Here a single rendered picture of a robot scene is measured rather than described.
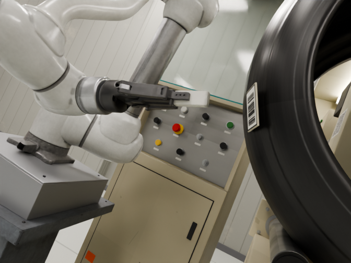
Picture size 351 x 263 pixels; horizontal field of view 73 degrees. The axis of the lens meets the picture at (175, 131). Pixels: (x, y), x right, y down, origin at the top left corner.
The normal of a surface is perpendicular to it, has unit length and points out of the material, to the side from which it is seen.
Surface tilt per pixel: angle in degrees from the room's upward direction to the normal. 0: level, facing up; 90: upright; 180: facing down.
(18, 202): 90
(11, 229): 90
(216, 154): 90
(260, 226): 90
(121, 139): 99
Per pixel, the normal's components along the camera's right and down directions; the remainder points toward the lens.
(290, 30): -0.50, -0.28
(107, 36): -0.21, -0.16
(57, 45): 0.96, 0.04
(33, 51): 0.74, 0.40
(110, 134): 0.18, 0.17
